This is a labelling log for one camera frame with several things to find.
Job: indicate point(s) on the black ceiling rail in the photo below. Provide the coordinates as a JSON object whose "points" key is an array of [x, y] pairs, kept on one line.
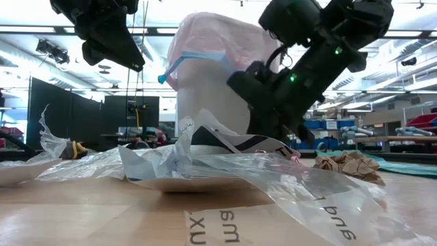
{"points": [[58, 30]]}

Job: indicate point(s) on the white paper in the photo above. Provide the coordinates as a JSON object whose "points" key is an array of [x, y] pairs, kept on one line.
{"points": [[160, 160]]}

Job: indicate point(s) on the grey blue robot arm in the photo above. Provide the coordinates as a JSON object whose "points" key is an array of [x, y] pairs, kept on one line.
{"points": [[358, 130], [414, 131]]}

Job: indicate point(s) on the teal trash bag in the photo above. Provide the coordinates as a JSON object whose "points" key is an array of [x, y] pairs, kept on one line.
{"points": [[409, 169]]}

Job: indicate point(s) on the silver ventilation duct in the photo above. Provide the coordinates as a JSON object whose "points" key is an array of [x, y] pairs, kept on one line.
{"points": [[375, 68]]}

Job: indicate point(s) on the wooden workbench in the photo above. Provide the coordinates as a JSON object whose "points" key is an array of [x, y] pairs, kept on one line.
{"points": [[396, 139]]}

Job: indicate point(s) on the metal storage shelf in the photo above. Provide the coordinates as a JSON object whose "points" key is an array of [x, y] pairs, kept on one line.
{"points": [[329, 133]]}

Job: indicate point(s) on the black glove yellow trim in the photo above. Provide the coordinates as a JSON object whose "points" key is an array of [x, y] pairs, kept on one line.
{"points": [[70, 150]]}

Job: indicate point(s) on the red storage bin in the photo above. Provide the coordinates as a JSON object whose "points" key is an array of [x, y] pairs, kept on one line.
{"points": [[423, 121]]}

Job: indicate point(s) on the brown paper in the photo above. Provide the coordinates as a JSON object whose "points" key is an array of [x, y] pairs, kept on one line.
{"points": [[351, 165]]}

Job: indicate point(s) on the large black partition panel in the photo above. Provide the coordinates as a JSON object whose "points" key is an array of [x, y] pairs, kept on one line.
{"points": [[61, 116]]}

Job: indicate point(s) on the black white printed wrapper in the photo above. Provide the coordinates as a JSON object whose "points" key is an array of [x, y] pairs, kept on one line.
{"points": [[211, 136]]}

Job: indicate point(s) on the white plastic trash bin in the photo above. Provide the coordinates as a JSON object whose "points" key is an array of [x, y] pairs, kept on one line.
{"points": [[205, 99]]}

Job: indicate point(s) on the small black partition panel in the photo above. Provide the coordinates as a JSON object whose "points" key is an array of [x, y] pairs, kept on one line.
{"points": [[116, 116]]}

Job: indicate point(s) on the black ceiling camera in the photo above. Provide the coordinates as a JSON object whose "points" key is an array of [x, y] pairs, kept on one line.
{"points": [[53, 51], [409, 61]]}

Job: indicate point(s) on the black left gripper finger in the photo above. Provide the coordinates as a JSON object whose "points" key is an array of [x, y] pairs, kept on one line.
{"points": [[119, 44], [91, 56]]}

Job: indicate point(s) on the blue storage bin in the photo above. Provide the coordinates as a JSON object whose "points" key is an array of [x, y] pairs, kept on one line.
{"points": [[327, 143], [346, 124], [312, 124]]}

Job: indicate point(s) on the clear plastic film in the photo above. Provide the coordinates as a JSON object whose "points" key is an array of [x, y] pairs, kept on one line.
{"points": [[51, 143]]}

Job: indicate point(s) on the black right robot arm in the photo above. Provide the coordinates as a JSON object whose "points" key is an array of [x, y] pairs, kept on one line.
{"points": [[358, 20]]}

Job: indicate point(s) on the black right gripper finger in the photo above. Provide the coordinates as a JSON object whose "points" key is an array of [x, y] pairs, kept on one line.
{"points": [[306, 135], [269, 128]]}

